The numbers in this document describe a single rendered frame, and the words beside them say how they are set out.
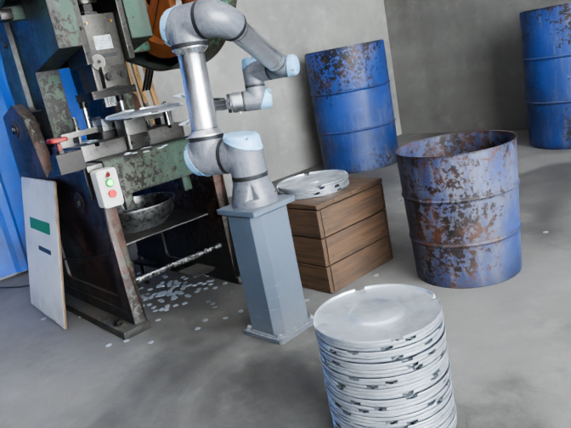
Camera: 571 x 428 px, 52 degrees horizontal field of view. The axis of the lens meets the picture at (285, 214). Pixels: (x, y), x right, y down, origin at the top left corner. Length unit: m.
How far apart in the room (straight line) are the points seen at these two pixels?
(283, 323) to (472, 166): 0.80
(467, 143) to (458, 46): 2.83
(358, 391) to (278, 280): 0.67
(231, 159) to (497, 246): 0.95
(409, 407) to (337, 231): 1.01
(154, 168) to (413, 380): 1.40
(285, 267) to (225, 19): 0.79
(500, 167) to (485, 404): 0.83
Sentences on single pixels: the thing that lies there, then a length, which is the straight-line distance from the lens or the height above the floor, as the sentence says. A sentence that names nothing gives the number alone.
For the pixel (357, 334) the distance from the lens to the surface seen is 1.28.
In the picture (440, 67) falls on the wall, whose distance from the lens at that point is 5.26.
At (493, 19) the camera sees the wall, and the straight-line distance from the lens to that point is 4.99.
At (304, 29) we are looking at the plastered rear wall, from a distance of 4.79.
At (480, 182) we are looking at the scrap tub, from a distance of 2.01.
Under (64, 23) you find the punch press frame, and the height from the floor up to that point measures 1.14.
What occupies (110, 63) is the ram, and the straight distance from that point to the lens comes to 2.44.
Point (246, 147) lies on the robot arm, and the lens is 1.80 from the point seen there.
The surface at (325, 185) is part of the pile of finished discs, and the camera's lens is 2.23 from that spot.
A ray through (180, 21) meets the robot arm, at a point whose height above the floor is 1.04.
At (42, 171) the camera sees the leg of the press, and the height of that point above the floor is 0.61.
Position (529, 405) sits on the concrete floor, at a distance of 1.54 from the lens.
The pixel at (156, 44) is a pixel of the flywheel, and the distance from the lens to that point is 2.75.
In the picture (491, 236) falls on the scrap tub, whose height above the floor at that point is 0.18.
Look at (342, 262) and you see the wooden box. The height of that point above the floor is 0.10.
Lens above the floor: 0.88
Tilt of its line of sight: 15 degrees down
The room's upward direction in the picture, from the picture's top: 11 degrees counter-clockwise
